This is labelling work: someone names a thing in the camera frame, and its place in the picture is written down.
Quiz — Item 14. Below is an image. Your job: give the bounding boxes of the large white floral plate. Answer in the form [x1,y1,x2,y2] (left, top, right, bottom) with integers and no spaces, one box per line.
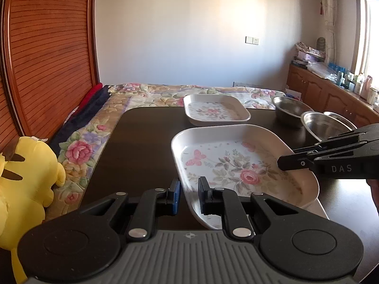
[171,124,320,231]

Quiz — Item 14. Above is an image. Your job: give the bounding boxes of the wooden cabinet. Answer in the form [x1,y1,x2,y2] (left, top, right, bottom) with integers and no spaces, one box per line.
[287,63,379,129]

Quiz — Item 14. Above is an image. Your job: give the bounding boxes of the slatted wooden headboard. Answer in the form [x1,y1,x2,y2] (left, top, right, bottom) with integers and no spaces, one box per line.
[0,0,100,154]

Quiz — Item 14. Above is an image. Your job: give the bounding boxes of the window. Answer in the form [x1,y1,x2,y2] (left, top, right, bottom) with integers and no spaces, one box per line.
[354,0,379,89]

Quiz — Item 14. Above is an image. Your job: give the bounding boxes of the clear plastic bags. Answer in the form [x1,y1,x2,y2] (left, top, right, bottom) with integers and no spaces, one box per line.
[308,62,341,79]

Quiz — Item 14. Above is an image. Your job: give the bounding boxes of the steel bowl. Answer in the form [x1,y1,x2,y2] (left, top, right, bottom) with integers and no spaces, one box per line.
[300,111,357,143]
[272,96,315,128]
[323,111,357,131]

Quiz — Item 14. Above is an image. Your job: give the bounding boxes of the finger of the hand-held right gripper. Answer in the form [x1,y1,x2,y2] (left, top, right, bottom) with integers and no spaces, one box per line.
[277,150,324,172]
[293,128,368,154]

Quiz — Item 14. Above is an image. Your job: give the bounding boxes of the small white floral plate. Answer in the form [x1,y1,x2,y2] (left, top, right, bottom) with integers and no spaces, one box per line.
[183,94,252,126]

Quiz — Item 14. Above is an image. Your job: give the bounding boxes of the red cloth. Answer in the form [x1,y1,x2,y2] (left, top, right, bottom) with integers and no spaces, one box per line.
[77,83,104,110]

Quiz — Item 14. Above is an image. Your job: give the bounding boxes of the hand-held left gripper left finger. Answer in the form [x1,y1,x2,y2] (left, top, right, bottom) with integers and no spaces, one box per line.
[77,179,182,243]

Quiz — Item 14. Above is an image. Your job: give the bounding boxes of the yellow plush toy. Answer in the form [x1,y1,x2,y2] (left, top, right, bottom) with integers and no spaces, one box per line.
[0,136,66,284]

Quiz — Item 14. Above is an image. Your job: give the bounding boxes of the stack of papers and books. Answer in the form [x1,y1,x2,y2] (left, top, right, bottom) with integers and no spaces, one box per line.
[292,41,326,70]

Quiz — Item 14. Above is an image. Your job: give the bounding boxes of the floral blanket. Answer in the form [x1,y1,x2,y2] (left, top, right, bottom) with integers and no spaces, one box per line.
[44,83,286,222]

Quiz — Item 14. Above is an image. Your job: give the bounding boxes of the patterned curtain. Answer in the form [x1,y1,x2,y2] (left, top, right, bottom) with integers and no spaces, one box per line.
[311,0,340,66]

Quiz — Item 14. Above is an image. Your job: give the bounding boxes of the row of bottles and boxes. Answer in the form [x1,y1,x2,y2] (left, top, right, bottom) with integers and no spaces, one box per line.
[329,62,379,105]

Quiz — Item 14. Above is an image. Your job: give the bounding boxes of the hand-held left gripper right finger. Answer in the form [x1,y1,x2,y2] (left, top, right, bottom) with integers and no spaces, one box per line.
[198,176,299,239]

